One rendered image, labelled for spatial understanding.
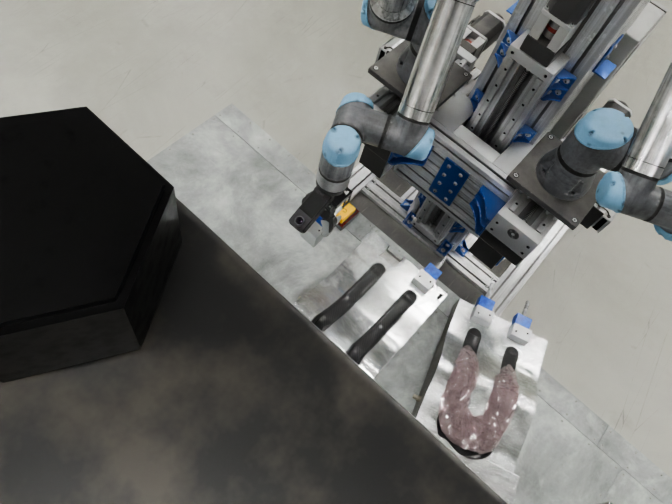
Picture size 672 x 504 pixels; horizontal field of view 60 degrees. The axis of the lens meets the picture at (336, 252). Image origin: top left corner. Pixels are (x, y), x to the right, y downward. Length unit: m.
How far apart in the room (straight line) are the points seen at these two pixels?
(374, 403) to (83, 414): 0.11
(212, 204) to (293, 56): 1.65
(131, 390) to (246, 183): 1.50
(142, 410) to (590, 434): 1.55
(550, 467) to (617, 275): 1.56
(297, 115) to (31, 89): 1.22
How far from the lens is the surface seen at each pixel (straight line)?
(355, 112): 1.29
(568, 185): 1.64
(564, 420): 1.70
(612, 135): 1.54
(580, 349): 2.78
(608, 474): 1.73
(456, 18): 1.25
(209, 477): 0.24
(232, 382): 0.24
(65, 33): 3.32
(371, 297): 1.51
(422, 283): 1.53
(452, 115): 1.83
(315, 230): 1.48
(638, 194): 1.31
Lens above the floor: 2.24
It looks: 61 degrees down
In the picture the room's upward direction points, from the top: 20 degrees clockwise
